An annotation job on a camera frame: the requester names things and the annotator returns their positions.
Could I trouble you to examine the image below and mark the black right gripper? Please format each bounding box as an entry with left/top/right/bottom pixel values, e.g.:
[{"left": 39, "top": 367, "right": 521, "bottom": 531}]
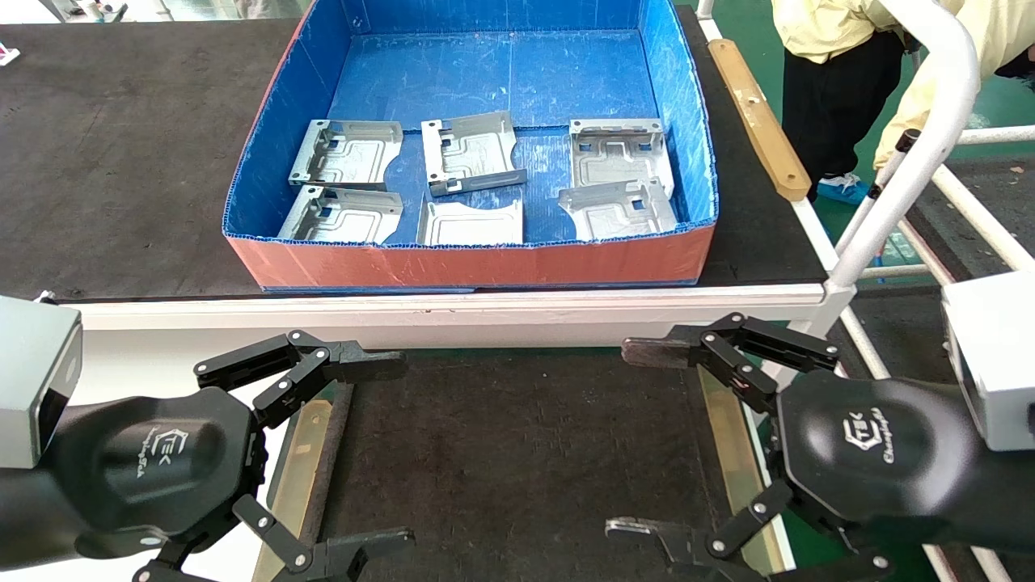
[{"left": 606, "top": 313, "right": 1035, "bottom": 582}]

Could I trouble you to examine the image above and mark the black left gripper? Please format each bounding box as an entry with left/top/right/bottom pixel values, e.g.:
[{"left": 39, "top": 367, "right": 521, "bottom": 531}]
[{"left": 0, "top": 329, "right": 416, "bottom": 582}]

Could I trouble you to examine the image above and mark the stamped silver metal bracket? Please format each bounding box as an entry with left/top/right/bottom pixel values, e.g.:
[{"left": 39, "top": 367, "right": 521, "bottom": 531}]
[
  {"left": 289, "top": 120, "right": 403, "bottom": 192},
  {"left": 420, "top": 111, "right": 527, "bottom": 197},
  {"left": 277, "top": 186, "right": 403, "bottom": 246},
  {"left": 569, "top": 118, "right": 675, "bottom": 197},
  {"left": 416, "top": 199, "right": 524, "bottom": 247},
  {"left": 558, "top": 179, "right": 678, "bottom": 243}
]

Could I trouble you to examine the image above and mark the blue box with orange side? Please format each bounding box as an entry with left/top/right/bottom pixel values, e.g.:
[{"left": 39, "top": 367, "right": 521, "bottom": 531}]
[{"left": 222, "top": 0, "right": 719, "bottom": 292}]

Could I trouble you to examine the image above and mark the long tan wooden strip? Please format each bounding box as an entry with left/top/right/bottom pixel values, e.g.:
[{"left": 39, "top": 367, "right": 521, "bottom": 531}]
[
  {"left": 708, "top": 38, "right": 812, "bottom": 202},
  {"left": 697, "top": 365, "right": 797, "bottom": 576},
  {"left": 252, "top": 399, "right": 334, "bottom": 582}
]

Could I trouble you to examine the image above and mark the small black work mat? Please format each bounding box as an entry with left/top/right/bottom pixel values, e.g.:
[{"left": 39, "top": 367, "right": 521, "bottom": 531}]
[{"left": 307, "top": 348, "right": 777, "bottom": 582}]

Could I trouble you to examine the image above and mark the blue shoe cover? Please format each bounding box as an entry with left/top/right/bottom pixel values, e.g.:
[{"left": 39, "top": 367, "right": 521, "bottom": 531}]
[{"left": 817, "top": 172, "right": 872, "bottom": 205}]

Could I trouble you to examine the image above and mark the large black table mat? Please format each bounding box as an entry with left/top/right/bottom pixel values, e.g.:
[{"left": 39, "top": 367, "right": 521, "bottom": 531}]
[{"left": 0, "top": 6, "right": 827, "bottom": 304}]

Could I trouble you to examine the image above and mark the white pole with black cap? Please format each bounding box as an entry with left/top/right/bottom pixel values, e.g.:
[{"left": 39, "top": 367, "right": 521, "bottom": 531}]
[{"left": 834, "top": 128, "right": 923, "bottom": 255}]

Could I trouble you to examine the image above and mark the person in yellow jacket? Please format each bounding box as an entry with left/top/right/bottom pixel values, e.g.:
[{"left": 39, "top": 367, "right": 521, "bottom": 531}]
[{"left": 771, "top": 0, "right": 1035, "bottom": 183}]

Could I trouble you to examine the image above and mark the white table edge rail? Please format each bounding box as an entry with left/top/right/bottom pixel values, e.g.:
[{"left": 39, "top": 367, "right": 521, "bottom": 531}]
[{"left": 36, "top": 283, "right": 858, "bottom": 352}]

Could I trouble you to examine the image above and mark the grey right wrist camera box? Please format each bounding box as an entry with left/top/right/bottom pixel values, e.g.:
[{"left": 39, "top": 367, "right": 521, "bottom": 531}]
[{"left": 942, "top": 271, "right": 1035, "bottom": 452}]

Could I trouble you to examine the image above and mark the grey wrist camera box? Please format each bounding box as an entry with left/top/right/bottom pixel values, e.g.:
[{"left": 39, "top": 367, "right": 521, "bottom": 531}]
[
  {"left": 942, "top": 271, "right": 1035, "bottom": 452},
  {"left": 0, "top": 296, "right": 83, "bottom": 470}
]

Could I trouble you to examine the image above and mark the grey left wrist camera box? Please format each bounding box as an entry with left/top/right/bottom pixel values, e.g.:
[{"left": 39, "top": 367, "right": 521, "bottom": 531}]
[{"left": 0, "top": 296, "right": 83, "bottom": 470}]

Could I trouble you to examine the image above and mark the white tube frame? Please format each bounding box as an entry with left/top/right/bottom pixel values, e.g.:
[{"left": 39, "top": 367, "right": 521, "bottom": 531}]
[{"left": 695, "top": 0, "right": 1035, "bottom": 582}]

